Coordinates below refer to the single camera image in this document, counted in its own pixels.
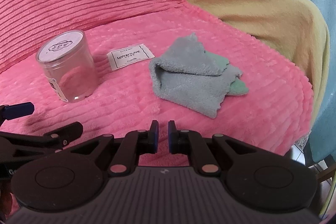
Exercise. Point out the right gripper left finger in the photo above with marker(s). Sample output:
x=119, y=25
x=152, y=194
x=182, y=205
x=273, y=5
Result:
x=151, y=138

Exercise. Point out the clear plastic jar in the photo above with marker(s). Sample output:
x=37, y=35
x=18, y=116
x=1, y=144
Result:
x=68, y=66

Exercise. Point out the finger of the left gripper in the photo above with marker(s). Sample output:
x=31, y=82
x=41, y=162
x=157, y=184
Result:
x=61, y=137
x=9, y=112

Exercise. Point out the white fabric label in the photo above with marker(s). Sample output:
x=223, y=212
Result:
x=129, y=55

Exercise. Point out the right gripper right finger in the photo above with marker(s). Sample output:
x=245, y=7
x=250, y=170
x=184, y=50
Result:
x=175, y=141

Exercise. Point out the person's right hand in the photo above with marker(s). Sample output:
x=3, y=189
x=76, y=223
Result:
x=6, y=200

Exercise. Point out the yellow-green chair cover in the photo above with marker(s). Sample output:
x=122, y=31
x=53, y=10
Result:
x=295, y=28

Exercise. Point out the grey microfibre cloth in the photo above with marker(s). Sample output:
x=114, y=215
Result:
x=190, y=76

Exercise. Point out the wooden chair frame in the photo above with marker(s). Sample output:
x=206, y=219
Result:
x=325, y=169

